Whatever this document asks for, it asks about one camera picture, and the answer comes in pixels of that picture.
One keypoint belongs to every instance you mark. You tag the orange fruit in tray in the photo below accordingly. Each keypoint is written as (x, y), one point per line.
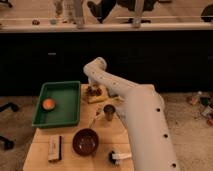
(48, 104)

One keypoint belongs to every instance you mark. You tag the metal cup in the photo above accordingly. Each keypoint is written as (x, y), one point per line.
(109, 111)

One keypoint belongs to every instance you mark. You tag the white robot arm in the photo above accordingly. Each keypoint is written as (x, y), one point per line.
(143, 115)

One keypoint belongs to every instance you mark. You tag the green plastic tray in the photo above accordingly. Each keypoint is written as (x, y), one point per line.
(67, 96)

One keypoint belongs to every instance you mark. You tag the white handled dish brush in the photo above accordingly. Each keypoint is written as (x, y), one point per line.
(116, 158)

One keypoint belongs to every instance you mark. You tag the dark maroon bowl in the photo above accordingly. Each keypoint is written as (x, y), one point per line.
(85, 142)

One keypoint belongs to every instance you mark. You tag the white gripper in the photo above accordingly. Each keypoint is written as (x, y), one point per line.
(94, 84)

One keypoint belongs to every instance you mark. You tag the grey folded cloth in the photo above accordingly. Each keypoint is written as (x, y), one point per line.
(118, 112)

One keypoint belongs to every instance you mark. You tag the metal spoon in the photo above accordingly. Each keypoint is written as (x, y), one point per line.
(96, 116)

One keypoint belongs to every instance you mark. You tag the wooden scrub brush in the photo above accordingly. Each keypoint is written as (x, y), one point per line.
(54, 153)

